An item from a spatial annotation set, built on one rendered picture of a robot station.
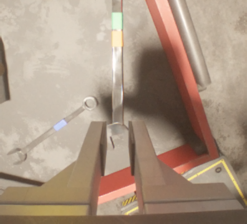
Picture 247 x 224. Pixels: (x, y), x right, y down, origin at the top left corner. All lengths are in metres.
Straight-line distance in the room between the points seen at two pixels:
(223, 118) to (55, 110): 1.29
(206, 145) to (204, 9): 1.09
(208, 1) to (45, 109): 1.17
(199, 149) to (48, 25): 0.26
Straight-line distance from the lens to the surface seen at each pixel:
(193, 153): 0.28
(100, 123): 0.15
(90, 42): 0.25
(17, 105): 0.30
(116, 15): 0.24
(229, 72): 1.37
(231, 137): 1.55
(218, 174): 1.21
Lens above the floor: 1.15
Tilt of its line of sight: 74 degrees down
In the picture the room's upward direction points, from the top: 174 degrees clockwise
